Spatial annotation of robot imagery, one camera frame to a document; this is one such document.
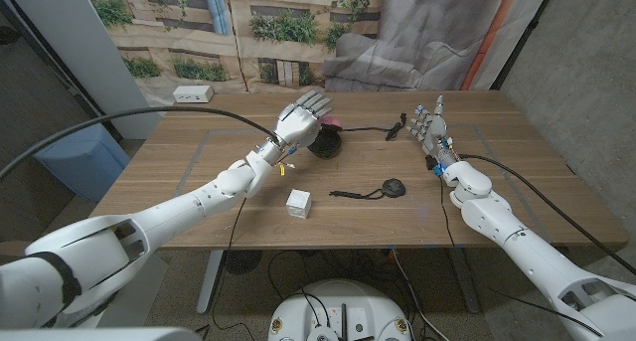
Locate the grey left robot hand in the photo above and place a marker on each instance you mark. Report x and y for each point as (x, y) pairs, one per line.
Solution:
(298, 124)

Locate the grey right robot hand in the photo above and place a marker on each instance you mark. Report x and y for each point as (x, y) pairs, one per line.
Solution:
(437, 142)

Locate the pink mini sandwich press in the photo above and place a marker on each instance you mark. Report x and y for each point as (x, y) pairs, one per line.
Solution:
(325, 144)

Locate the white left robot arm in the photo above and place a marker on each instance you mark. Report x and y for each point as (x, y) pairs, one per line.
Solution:
(164, 217)

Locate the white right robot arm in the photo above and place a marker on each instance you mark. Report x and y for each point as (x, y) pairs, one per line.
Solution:
(536, 261)

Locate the small white package box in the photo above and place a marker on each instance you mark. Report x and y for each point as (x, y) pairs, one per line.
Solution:
(298, 204)

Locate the printed backdrop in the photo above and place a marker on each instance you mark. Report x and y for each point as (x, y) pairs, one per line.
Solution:
(298, 57)

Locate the white power strip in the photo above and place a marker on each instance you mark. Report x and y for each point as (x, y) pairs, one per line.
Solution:
(193, 94)

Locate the white table leg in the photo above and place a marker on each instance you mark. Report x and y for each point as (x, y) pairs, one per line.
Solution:
(463, 281)
(209, 281)

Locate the black round floor fan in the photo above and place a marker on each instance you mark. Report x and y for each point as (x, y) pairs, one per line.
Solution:
(242, 261)

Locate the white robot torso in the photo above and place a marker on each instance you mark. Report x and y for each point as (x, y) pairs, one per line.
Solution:
(340, 306)

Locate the blue plastic bin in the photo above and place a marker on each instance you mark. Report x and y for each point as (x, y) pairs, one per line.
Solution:
(84, 167)

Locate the white pillar panel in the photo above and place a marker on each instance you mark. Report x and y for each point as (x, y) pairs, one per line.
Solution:
(84, 48)

